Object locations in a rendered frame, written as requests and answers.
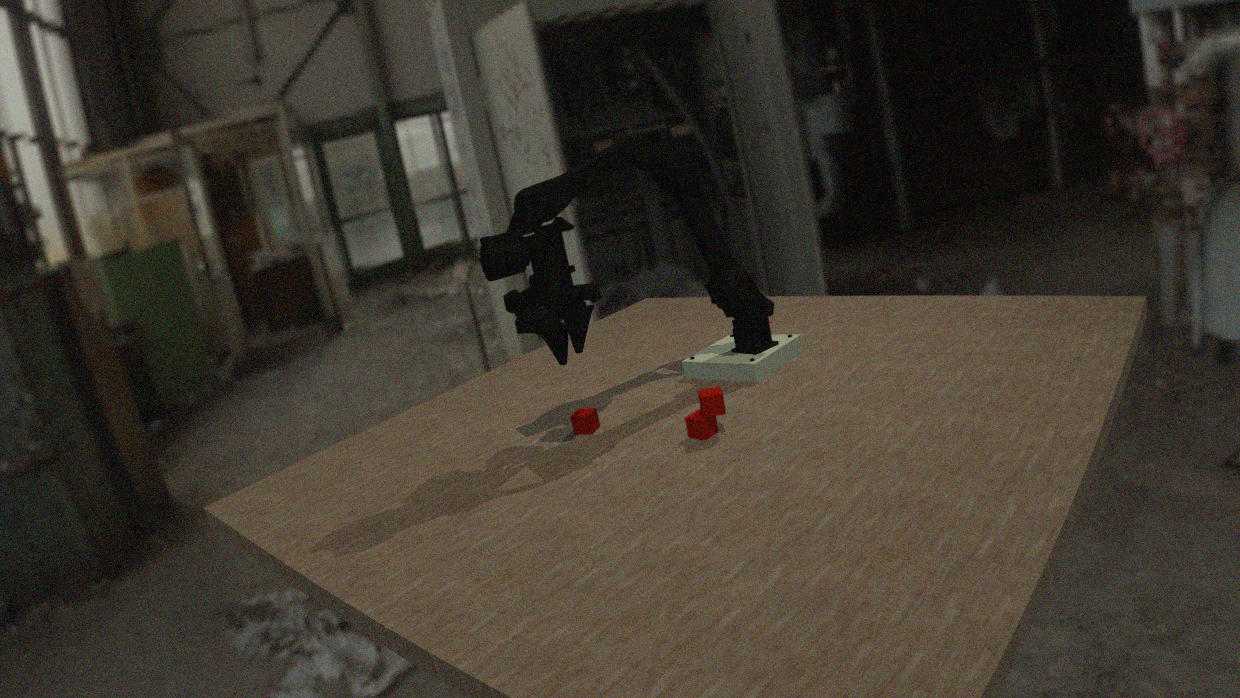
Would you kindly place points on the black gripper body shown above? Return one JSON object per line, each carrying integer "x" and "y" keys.
{"x": 557, "y": 294}

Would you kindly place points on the red cube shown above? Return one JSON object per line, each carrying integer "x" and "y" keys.
{"x": 701, "y": 428}
{"x": 711, "y": 402}
{"x": 585, "y": 421}

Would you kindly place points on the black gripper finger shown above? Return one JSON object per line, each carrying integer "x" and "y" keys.
{"x": 578, "y": 325}
{"x": 557, "y": 341}

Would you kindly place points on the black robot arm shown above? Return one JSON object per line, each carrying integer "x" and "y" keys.
{"x": 676, "y": 172}

